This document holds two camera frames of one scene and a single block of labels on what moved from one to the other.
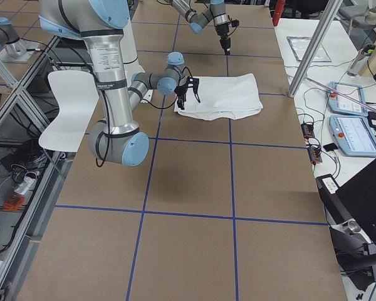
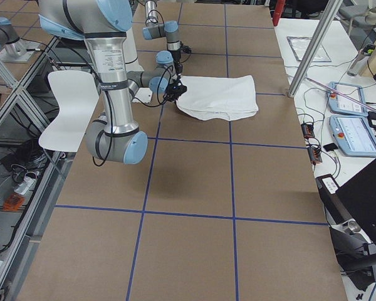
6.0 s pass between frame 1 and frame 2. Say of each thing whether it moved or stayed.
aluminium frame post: stayed
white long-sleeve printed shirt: stayed
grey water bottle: stayed
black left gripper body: moved
